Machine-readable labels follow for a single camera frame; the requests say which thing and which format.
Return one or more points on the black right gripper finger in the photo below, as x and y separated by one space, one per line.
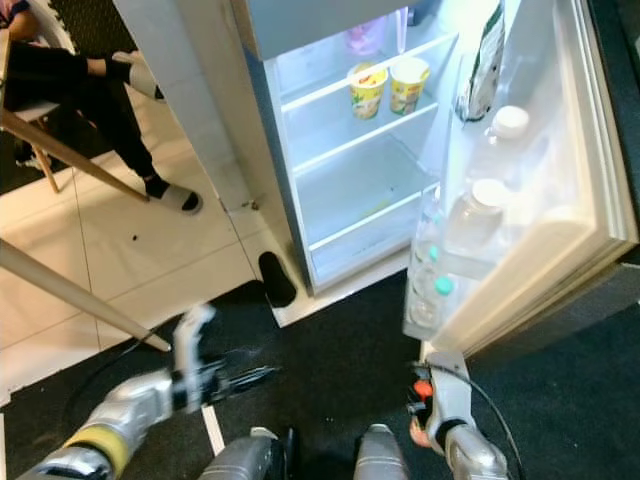
415 408
417 374

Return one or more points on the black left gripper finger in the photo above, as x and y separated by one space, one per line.
250 375
240 392

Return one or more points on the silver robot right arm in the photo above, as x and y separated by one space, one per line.
472 455

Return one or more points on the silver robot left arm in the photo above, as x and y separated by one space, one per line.
130 405

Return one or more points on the glass fridge shelf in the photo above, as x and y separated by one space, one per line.
310 88
350 228
330 150

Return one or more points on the white fridge door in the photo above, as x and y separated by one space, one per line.
560 200

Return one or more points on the grey fridge cabinet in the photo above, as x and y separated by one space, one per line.
265 140

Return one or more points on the long white floor tape strip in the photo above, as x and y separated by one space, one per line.
214 430

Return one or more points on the silver robot right leg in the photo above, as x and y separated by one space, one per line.
380 455

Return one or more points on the small clear bottle teal cap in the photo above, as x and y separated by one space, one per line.
443 287
432 254

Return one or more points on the black oval floor object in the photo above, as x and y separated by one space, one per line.
277 280

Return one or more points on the large clear bottle white cap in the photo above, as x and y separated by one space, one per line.
509 122
489 195

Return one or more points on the yellow green noodle cup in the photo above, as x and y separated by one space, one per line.
367 93
408 88

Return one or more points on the white green snack bag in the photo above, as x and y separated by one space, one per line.
482 65

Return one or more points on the seated person in black trousers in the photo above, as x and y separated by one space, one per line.
80 90

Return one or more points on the purple plastic container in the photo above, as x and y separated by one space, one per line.
367 37

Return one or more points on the grey freezer door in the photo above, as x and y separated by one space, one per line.
310 20

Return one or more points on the white chair with wooden legs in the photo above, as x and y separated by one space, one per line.
63 25

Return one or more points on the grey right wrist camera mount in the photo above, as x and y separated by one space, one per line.
452 395

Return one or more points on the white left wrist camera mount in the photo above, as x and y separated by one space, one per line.
195 335

